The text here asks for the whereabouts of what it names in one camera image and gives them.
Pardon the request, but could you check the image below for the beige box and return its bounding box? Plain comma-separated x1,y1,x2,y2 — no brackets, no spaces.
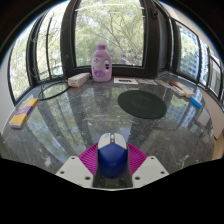
180,87,196,99

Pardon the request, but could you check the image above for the purple detergent bottle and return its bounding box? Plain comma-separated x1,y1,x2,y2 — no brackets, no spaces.
91,40,113,83

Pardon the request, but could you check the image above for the blue and white computer mouse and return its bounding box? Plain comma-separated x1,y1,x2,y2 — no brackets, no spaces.
96,132,129,179

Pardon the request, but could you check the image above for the colourful thin booklet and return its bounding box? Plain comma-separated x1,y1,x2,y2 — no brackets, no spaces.
155,79,172,89

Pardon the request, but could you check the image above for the white and blue box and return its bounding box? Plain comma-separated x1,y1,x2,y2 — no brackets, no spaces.
168,85,186,98

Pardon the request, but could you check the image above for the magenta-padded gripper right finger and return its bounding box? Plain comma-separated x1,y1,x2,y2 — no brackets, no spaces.
126,143,170,189

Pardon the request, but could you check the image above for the yellow and purple box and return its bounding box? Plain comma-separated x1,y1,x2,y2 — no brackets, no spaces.
8,97,39,129

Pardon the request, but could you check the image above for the red book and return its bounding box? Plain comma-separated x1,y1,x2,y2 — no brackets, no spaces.
168,80,184,91

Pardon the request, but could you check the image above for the orange and white box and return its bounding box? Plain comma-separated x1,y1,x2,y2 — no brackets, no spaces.
67,72,91,89

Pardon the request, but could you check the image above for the round dark mouse pad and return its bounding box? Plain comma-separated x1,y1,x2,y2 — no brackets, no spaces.
117,89,168,120

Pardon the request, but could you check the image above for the white card with dark print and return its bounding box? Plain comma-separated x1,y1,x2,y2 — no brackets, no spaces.
113,77,139,85

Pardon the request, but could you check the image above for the pale printed leaflet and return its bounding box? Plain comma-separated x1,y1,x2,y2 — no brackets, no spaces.
137,78,159,86

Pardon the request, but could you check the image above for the black cable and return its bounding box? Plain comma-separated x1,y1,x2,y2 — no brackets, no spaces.
37,16,70,101

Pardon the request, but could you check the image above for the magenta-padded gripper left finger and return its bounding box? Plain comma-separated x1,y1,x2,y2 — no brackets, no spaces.
55,143,101,189

